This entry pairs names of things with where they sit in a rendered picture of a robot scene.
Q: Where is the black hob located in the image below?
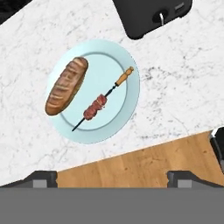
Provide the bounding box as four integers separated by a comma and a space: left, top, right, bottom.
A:
0, 0, 33, 25

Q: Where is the meat kebab skewer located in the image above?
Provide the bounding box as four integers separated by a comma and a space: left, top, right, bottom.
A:
71, 66, 135, 132

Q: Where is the pale blue round plate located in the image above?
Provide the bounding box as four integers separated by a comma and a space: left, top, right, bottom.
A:
46, 39, 141, 145

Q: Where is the black and white appliance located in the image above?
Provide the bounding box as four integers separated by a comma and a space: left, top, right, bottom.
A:
208, 126, 224, 173

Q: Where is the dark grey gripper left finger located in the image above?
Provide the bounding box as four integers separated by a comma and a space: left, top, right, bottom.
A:
3, 170, 59, 189

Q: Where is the brown baguette bread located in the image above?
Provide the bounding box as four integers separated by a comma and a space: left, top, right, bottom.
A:
45, 56, 89, 116

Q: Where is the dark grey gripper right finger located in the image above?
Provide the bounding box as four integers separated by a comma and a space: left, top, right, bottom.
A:
166, 171, 224, 189

